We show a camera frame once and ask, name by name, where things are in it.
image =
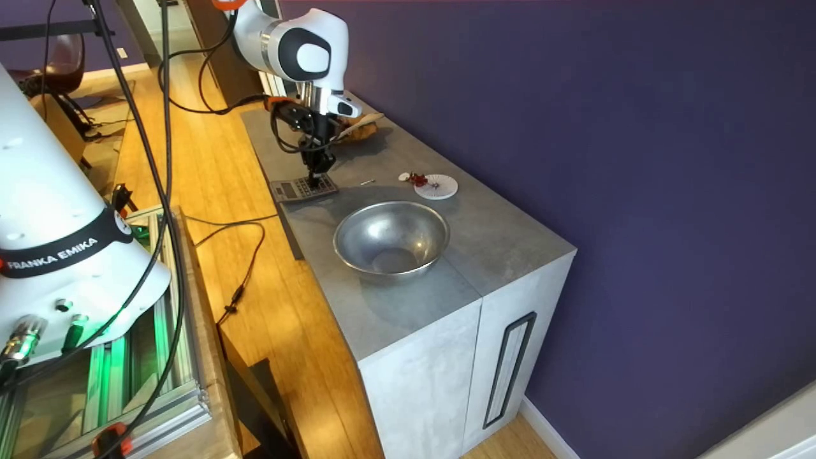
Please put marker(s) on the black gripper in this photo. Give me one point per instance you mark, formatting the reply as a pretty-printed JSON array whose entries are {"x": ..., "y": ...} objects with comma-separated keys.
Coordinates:
[{"x": 309, "y": 117}]

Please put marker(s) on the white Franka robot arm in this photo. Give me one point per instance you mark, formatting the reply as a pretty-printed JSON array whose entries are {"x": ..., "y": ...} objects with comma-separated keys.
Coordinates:
[{"x": 51, "y": 194}]

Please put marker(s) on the white furniture edge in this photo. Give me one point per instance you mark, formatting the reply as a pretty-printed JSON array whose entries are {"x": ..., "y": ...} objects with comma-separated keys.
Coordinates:
[{"x": 765, "y": 428}]

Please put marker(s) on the orange clamp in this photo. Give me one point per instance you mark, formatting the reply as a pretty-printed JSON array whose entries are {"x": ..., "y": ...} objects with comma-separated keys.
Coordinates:
[{"x": 114, "y": 442}]

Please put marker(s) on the metal bowl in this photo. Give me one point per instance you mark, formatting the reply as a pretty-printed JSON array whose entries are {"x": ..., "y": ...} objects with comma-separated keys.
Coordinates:
[{"x": 391, "y": 240}]

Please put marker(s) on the dark rectangular remote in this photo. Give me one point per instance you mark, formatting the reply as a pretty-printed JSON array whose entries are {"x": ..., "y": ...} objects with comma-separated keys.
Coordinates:
[{"x": 295, "y": 191}]

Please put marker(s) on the small black clamp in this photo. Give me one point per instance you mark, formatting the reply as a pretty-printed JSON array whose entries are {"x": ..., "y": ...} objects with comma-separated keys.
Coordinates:
[{"x": 123, "y": 199}]

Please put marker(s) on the brown wooden door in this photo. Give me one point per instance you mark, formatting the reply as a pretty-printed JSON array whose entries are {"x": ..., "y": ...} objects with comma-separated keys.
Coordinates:
[{"x": 220, "y": 76}]

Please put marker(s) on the white baseboard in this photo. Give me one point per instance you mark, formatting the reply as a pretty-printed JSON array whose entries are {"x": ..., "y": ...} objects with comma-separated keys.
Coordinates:
[{"x": 544, "y": 428}]

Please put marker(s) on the brown cardboard box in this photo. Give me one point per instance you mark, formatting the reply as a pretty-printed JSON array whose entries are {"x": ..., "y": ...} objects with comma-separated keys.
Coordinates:
[{"x": 59, "y": 127}]

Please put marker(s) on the wooden slab tray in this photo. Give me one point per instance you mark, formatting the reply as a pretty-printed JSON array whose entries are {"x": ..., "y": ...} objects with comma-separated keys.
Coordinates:
[{"x": 368, "y": 135}]

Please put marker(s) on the small white plate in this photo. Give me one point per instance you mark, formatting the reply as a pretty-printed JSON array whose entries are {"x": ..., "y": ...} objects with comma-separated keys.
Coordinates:
[{"x": 439, "y": 186}]

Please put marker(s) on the small red pieces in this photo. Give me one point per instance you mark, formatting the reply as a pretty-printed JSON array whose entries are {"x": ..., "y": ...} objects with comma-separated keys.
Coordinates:
[{"x": 417, "y": 180}]

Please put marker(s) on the black boom stand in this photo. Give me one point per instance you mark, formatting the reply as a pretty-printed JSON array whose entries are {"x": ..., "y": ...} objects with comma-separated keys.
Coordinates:
[{"x": 59, "y": 28}]

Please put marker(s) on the dark red chair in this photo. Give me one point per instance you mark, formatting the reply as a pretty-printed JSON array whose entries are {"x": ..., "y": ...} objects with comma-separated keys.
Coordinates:
[{"x": 64, "y": 64}]

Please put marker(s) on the wooden spoon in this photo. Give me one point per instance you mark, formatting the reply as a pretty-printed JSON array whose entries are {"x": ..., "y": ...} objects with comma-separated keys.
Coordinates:
[{"x": 363, "y": 126}]

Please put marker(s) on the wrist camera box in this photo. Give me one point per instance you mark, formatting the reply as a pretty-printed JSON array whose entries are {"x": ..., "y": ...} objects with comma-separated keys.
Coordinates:
[{"x": 346, "y": 106}]

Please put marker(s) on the grey concrete-look cabinet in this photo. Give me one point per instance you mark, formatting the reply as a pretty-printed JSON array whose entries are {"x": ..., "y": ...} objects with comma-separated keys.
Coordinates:
[{"x": 424, "y": 384}]

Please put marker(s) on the aluminium robot stand frame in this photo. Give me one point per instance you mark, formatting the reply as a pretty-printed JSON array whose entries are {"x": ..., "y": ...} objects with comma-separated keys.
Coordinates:
[{"x": 183, "y": 374}]

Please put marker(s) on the dark brown board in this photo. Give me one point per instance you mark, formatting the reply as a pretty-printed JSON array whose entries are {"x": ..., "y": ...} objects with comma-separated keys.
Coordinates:
[{"x": 263, "y": 408}]

